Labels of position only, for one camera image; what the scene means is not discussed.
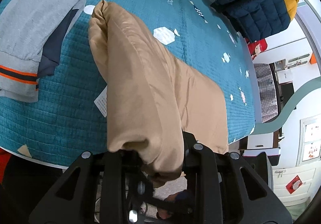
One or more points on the tan garment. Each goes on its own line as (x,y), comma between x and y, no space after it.
(152,96)

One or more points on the mint green bed frame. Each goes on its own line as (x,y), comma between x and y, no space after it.
(268,127)

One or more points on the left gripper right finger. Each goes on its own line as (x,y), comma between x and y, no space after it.
(227,188)

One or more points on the dark navy folded garment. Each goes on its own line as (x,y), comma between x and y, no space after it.
(52,48)

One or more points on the white cabinet door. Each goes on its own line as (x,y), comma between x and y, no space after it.
(294,185)

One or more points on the grey sweatpants orange stripe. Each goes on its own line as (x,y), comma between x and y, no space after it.
(25,27)

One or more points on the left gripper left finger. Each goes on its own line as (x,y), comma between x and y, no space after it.
(93,187)

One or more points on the teal quilted bedspread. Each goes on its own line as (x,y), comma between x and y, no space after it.
(65,120)

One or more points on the red cartoon bag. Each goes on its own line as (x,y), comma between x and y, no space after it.
(257,47)

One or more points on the navy and yellow puffer jacket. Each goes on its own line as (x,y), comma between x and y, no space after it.
(257,19)

